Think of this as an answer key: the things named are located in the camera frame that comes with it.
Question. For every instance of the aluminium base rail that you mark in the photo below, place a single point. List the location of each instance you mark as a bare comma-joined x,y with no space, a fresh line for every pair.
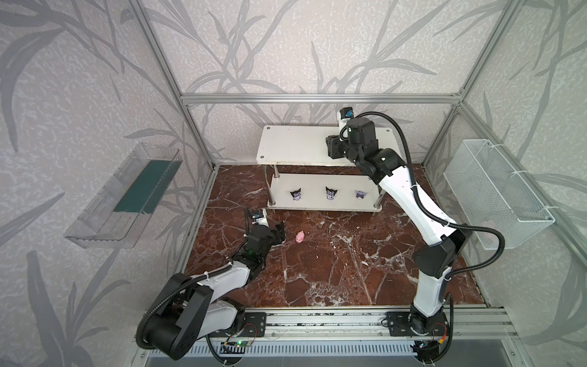
369,323

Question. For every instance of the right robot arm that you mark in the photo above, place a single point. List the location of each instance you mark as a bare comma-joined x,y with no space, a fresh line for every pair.
394,174

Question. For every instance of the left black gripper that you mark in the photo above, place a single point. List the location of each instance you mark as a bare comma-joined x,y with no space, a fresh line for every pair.
274,234

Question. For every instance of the clear plastic wall bin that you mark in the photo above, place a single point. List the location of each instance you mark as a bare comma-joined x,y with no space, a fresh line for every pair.
122,209

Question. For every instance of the black purple figurine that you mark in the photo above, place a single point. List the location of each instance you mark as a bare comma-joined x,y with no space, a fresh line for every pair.
296,194
330,193

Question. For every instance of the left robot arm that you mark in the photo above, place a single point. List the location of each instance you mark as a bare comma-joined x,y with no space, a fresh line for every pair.
190,308

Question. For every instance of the white two-tier shelf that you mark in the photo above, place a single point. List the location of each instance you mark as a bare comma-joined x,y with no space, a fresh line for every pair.
291,145

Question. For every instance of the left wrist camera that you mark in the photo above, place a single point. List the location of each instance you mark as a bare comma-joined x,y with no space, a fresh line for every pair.
259,217

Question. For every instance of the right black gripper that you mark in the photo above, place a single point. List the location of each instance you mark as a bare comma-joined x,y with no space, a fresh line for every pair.
332,147

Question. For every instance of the white wire mesh basket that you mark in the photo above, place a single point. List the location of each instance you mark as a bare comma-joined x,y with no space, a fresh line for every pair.
493,194

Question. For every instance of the aluminium cage frame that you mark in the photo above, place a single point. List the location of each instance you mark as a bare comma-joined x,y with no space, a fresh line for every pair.
242,65

